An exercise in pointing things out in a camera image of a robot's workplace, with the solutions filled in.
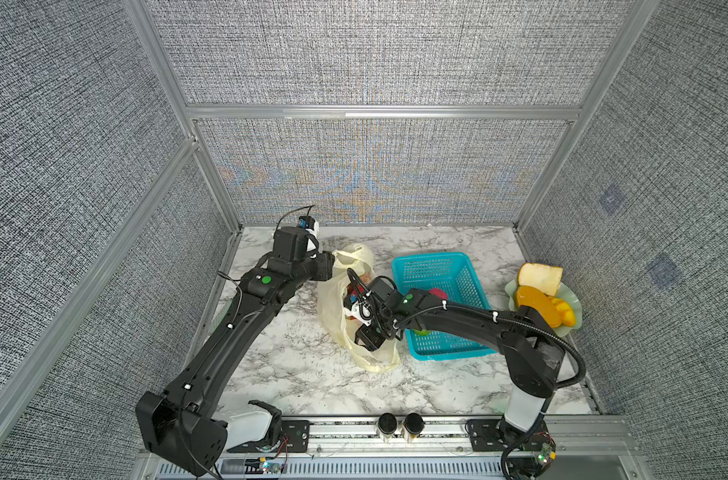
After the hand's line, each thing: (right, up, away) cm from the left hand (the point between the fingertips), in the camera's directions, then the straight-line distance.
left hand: (330, 253), depth 75 cm
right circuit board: (+50, -47, -7) cm, 69 cm away
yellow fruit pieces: (+68, -17, +13) cm, 71 cm away
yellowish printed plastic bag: (+4, -2, +2) cm, 5 cm away
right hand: (+7, -22, +6) cm, 24 cm away
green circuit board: (-13, -50, -6) cm, 52 cm away
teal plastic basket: (+39, -7, +27) cm, 48 cm away
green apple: (+20, -16, -15) cm, 30 cm away
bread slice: (+66, -8, +20) cm, 69 cm away
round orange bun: (+59, -13, +17) cm, 63 cm away
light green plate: (+72, -13, +19) cm, 76 cm away
